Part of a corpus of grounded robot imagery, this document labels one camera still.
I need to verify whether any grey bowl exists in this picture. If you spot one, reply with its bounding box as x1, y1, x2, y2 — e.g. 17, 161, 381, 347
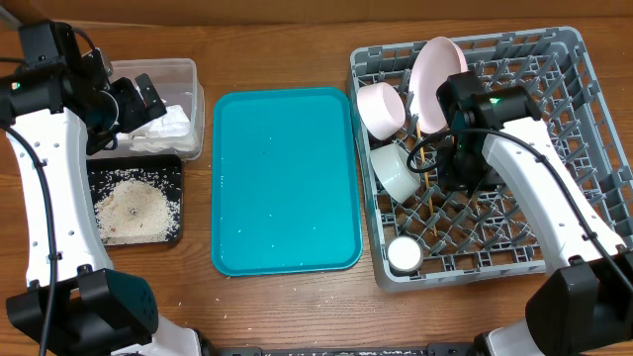
370, 143, 420, 203

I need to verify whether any pile of rice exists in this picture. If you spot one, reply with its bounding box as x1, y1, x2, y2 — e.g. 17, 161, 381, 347
91, 168, 182, 244

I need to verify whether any white paper cup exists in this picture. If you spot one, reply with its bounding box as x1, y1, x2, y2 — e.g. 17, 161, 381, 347
387, 236, 423, 275

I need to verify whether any white round plate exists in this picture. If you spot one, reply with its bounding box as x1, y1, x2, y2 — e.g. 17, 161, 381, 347
408, 37, 468, 134

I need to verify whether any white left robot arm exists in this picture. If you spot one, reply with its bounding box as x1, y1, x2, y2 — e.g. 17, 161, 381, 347
1, 20, 213, 355

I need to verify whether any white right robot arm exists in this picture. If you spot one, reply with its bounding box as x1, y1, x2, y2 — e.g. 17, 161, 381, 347
413, 70, 632, 355

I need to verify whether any clear plastic waste bin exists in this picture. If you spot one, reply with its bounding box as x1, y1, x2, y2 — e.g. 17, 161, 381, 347
91, 58, 205, 160

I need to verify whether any grey dishwasher rack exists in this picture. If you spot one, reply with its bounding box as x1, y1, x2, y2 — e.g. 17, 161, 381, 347
352, 27, 632, 293

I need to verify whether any black food waste tray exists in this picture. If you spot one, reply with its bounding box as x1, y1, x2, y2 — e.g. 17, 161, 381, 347
86, 153, 184, 247

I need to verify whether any crumpled white tissue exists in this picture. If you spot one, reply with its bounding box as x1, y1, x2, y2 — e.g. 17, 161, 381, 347
117, 105, 196, 152

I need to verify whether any teal plastic tray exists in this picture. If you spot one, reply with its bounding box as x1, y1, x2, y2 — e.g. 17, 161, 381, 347
211, 87, 363, 277

